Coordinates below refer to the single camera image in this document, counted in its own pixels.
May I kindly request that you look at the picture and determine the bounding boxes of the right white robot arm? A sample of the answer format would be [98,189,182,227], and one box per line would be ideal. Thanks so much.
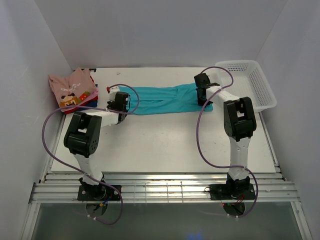
[194,73,257,200]

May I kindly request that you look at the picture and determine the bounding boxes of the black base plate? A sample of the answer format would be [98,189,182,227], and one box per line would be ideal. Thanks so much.
[77,184,120,202]
[204,183,256,200]

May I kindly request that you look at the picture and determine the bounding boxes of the red folded t-shirt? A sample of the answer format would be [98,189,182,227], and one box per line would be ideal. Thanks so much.
[60,70,99,115]

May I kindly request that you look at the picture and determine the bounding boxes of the blue folded t-shirt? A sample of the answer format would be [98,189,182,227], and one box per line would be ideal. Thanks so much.
[64,84,99,114]

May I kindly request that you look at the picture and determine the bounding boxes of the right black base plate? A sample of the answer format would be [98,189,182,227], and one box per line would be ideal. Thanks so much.
[204,183,256,200]

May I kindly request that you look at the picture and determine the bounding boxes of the teal t-shirt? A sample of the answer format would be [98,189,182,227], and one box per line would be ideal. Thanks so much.
[119,83,202,116]

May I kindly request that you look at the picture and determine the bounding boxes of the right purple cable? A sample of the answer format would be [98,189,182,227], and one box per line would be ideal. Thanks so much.
[195,66,259,219]

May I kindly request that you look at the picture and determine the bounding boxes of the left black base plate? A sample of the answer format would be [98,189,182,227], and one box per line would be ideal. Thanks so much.
[77,184,120,202]

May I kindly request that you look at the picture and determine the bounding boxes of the pink folded t-shirt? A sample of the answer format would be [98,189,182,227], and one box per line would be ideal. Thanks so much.
[78,87,99,104]

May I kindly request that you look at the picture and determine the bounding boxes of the aluminium rail frame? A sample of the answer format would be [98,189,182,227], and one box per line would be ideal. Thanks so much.
[23,109,313,240]

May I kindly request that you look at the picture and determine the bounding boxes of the beige folded t-shirt with print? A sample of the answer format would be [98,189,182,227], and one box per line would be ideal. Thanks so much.
[48,67,99,108]

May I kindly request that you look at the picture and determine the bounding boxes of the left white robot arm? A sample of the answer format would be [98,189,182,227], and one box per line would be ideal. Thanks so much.
[63,91,130,200]

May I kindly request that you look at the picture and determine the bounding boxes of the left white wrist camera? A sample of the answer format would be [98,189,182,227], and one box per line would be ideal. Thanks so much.
[106,86,120,101]

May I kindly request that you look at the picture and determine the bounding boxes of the white plastic basket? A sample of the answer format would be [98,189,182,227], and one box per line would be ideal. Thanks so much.
[215,60,277,112]

